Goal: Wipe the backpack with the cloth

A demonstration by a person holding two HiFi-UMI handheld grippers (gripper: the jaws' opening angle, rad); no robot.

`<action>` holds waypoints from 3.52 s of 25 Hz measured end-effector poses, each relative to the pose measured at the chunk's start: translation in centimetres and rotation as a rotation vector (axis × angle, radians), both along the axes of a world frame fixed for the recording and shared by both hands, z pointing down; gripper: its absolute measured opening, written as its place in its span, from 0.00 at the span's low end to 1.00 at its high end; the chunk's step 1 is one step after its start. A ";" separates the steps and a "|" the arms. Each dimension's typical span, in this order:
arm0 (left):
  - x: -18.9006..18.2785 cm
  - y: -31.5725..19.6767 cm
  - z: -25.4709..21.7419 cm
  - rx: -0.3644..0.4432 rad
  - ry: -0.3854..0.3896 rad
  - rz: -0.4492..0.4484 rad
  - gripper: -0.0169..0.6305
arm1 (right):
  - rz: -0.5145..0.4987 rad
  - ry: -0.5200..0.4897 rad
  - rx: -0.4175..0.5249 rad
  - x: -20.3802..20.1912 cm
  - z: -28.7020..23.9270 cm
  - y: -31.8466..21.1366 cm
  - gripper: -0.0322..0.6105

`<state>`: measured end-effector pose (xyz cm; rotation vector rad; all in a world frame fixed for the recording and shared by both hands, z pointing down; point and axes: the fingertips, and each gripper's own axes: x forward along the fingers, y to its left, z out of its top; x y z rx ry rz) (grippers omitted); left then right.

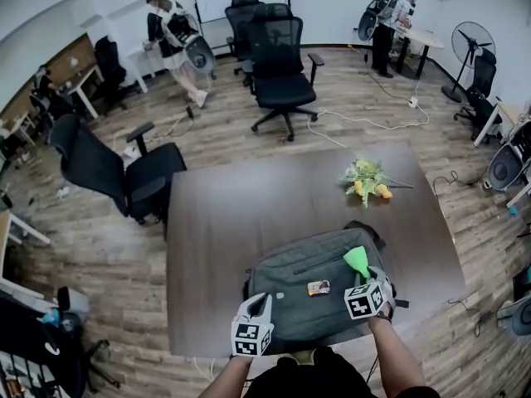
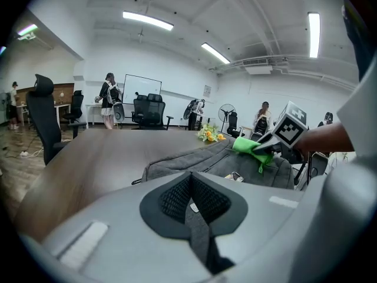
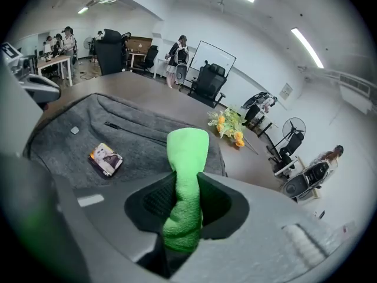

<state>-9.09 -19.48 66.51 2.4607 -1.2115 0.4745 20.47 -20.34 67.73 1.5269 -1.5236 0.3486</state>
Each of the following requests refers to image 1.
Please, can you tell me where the grey backpack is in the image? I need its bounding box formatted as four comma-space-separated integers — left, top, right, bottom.
242, 221, 410, 343

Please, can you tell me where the black mesh office chair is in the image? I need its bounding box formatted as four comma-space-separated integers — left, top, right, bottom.
242, 2, 325, 143
224, 0, 266, 76

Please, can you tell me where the white desk with wooden top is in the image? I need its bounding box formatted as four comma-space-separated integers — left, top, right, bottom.
0, 211, 51, 265

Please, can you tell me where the black chair with white mark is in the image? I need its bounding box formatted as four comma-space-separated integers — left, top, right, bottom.
39, 286, 121, 393

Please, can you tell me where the round light table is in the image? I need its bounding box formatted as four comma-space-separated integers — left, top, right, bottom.
392, 29, 446, 80

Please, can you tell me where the small white table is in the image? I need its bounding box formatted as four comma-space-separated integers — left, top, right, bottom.
0, 112, 37, 147

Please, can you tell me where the black floor cable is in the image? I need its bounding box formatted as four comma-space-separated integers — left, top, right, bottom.
433, 170, 486, 194

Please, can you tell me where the black standing fan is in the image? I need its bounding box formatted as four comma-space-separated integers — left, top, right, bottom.
441, 22, 497, 103

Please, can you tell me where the dark metal railing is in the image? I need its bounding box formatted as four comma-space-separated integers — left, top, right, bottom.
0, 346, 55, 398

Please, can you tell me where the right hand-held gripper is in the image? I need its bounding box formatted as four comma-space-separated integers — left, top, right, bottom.
343, 266, 394, 320

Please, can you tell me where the light grey bin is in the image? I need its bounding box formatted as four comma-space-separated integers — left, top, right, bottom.
56, 286, 90, 313

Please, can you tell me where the white floor power cable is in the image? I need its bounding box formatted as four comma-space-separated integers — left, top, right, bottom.
306, 97, 431, 148

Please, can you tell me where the grey white back-worn rig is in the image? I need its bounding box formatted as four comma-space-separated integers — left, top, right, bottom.
357, 0, 402, 41
165, 12, 217, 70
487, 143, 526, 192

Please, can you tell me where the person's left forearm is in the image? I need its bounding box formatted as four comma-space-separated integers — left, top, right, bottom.
197, 354, 255, 398

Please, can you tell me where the small orange brown packet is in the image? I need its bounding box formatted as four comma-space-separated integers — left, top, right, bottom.
306, 279, 332, 297

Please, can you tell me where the black solid-back office chair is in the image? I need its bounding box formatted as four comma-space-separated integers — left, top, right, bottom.
48, 113, 188, 226

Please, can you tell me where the yellow artificial flower bouquet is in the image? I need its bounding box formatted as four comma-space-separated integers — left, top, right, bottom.
338, 153, 415, 209

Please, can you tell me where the green cloth item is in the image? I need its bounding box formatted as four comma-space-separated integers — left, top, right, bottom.
342, 245, 373, 285

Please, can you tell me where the person's right forearm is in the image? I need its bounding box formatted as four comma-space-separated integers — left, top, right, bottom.
367, 315, 431, 398

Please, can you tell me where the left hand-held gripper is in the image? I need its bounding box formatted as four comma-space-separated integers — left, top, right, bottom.
231, 292, 275, 358

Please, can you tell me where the person's black shirt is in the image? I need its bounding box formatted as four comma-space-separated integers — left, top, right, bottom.
244, 345, 378, 398

